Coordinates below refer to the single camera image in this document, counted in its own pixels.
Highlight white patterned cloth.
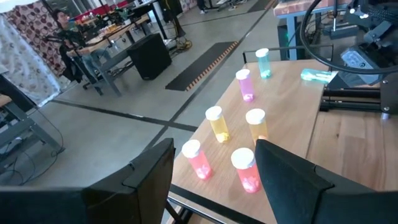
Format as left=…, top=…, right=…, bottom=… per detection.
left=0, top=18, right=60, bottom=107

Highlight grey metal table legs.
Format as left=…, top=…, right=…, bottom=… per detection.
left=0, top=101, right=65, bottom=162

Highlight wooden desk grey legs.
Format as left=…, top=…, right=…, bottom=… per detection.
left=67, top=14, right=156, bottom=97

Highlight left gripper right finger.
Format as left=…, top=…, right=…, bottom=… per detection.
left=254, top=139, right=374, bottom=224

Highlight pink pill bottle white cap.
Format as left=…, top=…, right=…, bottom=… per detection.
left=235, top=68, right=255, bottom=103

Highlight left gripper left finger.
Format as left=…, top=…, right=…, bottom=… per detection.
left=82, top=138, right=175, bottom=224

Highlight yellow pill bottle white cap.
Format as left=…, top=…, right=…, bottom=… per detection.
left=245, top=108, right=269, bottom=146
left=205, top=105, right=231, bottom=144

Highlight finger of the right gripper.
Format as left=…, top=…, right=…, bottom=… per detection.
left=325, top=72, right=379, bottom=90

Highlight black office chair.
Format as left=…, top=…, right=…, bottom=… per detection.
left=58, top=43, right=105, bottom=94

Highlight black speaker box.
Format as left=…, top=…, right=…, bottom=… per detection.
left=126, top=33, right=172, bottom=81

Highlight teal pill bottle white cap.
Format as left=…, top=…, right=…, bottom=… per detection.
left=255, top=47, right=272, bottom=80
left=300, top=68, right=339, bottom=85

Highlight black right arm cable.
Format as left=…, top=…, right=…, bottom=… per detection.
left=298, top=0, right=398, bottom=76

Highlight person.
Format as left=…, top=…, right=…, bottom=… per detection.
left=51, top=8, right=112, bottom=86

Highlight red pill bottle white cap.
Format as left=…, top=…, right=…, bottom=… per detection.
left=230, top=147, right=262, bottom=194
left=181, top=139, right=213, bottom=180

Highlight wooden shelf with black frame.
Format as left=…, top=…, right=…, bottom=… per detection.
left=164, top=44, right=335, bottom=224

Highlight brown patterned tapestry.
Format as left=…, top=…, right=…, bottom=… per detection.
left=2, top=1, right=68, bottom=77

